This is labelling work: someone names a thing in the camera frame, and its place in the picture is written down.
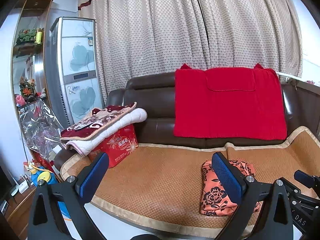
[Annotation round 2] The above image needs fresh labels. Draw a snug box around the orange black floral garment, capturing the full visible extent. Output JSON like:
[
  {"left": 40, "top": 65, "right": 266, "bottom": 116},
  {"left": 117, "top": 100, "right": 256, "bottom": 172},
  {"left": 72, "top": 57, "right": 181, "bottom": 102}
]
[{"left": 199, "top": 158, "right": 263, "bottom": 217}]

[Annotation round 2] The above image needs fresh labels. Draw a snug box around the wooden low side table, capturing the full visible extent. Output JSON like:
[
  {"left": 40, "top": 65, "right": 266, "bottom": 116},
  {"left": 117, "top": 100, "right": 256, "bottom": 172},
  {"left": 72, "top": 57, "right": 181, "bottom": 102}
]
[{"left": 1, "top": 186, "right": 36, "bottom": 239}]

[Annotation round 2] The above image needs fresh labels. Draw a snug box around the blue yellow sprayer bottle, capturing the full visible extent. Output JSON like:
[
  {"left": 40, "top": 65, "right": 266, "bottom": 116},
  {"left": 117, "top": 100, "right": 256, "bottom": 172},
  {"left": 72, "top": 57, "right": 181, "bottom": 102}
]
[{"left": 28, "top": 162, "right": 71, "bottom": 220}]

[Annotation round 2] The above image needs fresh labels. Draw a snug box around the white quilted folded blanket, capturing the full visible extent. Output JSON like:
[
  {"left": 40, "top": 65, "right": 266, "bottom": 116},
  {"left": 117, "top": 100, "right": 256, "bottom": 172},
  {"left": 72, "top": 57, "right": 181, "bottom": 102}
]
[{"left": 61, "top": 107, "right": 148, "bottom": 157}]

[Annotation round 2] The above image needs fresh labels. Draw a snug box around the clear plastic wrap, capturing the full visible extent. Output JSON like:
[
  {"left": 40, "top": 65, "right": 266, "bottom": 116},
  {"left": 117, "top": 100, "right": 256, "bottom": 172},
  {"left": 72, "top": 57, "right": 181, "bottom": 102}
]
[{"left": 20, "top": 99, "right": 62, "bottom": 159}]

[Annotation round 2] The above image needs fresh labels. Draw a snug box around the red gift box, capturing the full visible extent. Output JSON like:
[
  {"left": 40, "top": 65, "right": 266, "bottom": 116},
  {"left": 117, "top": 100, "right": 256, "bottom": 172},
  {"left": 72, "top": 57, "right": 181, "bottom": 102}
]
[{"left": 88, "top": 124, "right": 139, "bottom": 168}]

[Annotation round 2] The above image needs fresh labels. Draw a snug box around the woven bamboo sofa mat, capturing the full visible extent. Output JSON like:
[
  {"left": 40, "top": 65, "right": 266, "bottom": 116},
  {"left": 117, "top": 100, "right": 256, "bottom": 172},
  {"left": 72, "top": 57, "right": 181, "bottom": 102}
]
[{"left": 60, "top": 126, "right": 320, "bottom": 239}]

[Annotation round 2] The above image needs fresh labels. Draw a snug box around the red knit blanket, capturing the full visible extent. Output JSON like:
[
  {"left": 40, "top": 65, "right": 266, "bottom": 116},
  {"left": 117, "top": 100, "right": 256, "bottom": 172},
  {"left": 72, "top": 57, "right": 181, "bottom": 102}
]
[{"left": 174, "top": 64, "right": 287, "bottom": 140}]

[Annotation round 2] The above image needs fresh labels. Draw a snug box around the maroon floral folded blanket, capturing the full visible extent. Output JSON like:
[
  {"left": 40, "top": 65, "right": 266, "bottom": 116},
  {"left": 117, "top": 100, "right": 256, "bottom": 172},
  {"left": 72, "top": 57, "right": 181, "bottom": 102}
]
[{"left": 60, "top": 102, "right": 137, "bottom": 144}]

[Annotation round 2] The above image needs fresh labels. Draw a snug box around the artificial flower arrangement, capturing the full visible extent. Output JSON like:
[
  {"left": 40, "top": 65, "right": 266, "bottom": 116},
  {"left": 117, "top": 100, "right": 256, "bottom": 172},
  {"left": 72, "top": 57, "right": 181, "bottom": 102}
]
[{"left": 20, "top": 77, "right": 37, "bottom": 103}]

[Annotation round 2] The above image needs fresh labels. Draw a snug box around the wooden display cabinet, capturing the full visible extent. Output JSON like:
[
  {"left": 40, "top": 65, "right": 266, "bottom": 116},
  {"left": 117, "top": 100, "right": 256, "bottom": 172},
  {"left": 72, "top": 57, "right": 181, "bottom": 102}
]
[{"left": 11, "top": 0, "right": 54, "bottom": 104}]

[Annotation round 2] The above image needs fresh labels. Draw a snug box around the silver floor air conditioner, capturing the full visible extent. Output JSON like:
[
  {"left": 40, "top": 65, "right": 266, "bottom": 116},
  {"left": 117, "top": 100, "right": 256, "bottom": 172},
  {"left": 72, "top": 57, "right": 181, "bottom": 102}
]
[{"left": 45, "top": 17, "right": 104, "bottom": 128}]

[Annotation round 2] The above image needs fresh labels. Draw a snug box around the dark brown leather sofa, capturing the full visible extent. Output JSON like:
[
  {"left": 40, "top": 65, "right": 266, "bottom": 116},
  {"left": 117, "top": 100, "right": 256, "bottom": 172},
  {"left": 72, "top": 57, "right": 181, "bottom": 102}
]
[{"left": 53, "top": 71, "right": 320, "bottom": 170}]

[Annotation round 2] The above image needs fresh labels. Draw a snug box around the green jade ornament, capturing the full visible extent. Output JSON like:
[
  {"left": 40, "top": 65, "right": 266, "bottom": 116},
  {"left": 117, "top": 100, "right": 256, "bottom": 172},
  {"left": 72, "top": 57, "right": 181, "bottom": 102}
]
[{"left": 16, "top": 28, "right": 37, "bottom": 46}]

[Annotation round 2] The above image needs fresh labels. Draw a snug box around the yellow bottle on shelf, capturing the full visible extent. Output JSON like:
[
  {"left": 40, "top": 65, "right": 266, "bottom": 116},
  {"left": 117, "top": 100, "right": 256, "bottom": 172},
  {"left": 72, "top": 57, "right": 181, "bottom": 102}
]
[{"left": 35, "top": 28, "right": 42, "bottom": 44}]

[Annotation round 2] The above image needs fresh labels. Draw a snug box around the beige dotted curtain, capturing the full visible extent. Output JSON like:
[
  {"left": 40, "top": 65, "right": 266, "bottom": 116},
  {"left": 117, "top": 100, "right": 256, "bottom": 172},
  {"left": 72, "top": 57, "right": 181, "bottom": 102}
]
[{"left": 78, "top": 0, "right": 303, "bottom": 99}]

